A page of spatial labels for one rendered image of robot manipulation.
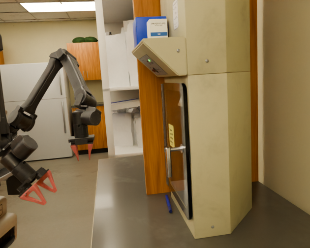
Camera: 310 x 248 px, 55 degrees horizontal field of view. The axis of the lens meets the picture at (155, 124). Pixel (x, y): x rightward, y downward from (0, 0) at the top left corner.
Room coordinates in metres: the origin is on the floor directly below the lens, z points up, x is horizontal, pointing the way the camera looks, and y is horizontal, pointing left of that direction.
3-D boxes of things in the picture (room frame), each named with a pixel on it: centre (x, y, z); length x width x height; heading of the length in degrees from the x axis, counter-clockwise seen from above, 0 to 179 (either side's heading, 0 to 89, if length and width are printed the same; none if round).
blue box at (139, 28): (1.02, 0.00, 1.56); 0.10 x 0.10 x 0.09; 9
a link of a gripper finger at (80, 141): (1.20, 0.30, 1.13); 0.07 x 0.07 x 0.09; 9
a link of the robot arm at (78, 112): (1.19, 0.30, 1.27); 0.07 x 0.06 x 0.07; 52
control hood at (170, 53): (0.94, -0.01, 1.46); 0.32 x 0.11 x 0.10; 9
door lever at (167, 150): (0.84, -0.05, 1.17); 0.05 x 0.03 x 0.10; 99
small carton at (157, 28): (0.88, -0.02, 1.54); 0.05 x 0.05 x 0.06; 10
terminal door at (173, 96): (0.95, -0.06, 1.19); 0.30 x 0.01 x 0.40; 9
